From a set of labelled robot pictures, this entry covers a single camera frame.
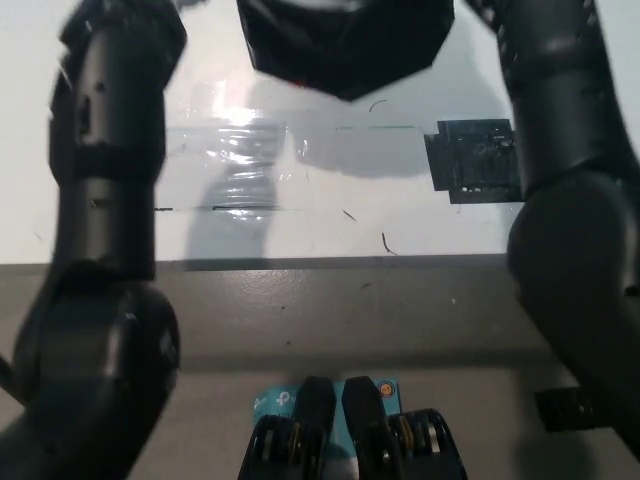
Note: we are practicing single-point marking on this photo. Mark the thin black tape strip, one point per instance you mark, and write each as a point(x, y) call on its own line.
point(245, 207)

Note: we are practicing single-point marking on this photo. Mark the clear tape sheet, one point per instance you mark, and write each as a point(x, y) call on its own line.
point(240, 150)

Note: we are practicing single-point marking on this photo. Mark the black plastic bag grey inside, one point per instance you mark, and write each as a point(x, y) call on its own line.
point(345, 45)

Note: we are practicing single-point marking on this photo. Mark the teal router box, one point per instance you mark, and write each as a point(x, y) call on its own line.
point(275, 399)

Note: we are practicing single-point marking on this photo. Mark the large black tape patch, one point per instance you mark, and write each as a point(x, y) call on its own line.
point(470, 160)

